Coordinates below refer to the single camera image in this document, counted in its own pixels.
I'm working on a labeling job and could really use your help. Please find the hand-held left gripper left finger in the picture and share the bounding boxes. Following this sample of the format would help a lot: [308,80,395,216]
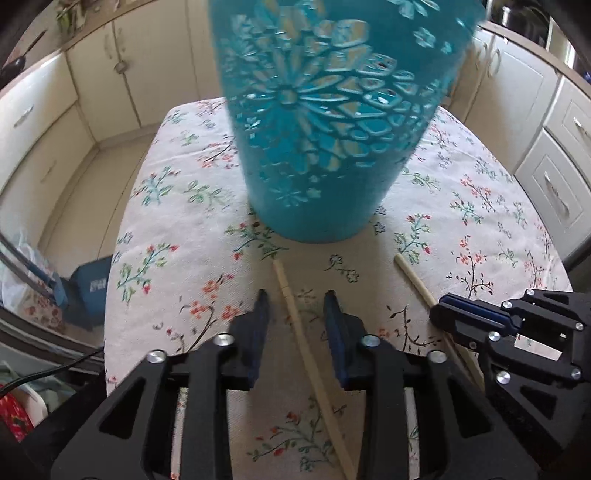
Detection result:
[50,290,273,480]

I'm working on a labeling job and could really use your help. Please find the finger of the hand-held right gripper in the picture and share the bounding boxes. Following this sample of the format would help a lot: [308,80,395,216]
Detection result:
[429,304,591,456]
[438,288,591,334]

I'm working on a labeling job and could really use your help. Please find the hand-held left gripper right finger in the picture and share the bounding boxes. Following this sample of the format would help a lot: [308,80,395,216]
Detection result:
[323,291,539,480]

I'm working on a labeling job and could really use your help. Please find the wooden chopstick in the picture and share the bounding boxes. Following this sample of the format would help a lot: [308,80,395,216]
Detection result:
[393,254,483,386]
[272,260,357,480]

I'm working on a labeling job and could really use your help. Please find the teal perforated plastic basket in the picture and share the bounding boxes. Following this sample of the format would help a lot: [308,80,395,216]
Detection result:
[206,0,486,244]

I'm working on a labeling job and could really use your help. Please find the floral tablecloth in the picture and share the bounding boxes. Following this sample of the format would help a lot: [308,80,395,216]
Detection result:
[104,97,573,480]

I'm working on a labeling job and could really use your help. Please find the blue dustpan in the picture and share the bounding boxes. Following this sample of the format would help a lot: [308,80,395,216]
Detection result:
[69,256,114,329]

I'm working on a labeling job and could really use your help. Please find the cream drawer cabinet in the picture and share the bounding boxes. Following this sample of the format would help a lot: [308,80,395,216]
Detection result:
[445,21,591,259]

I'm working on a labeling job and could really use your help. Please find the clear plastic bag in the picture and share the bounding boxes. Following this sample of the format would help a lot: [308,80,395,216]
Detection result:
[0,233,51,311]

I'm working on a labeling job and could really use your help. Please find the red patterned cloth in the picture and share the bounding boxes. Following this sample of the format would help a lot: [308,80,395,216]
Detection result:
[0,394,34,433]

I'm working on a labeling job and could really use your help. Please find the cream kitchen door cabinets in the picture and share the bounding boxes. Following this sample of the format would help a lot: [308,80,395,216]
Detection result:
[0,0,232,224]

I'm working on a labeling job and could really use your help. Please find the black frying pan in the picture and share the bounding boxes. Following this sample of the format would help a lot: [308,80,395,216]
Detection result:
[0,30,48,80]

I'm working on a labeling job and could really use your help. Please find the black cable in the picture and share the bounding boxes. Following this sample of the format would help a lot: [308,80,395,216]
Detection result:
[0,348,105,398]

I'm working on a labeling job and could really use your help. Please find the blue handled broom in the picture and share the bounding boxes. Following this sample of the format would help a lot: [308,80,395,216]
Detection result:
[0,231,71,320]

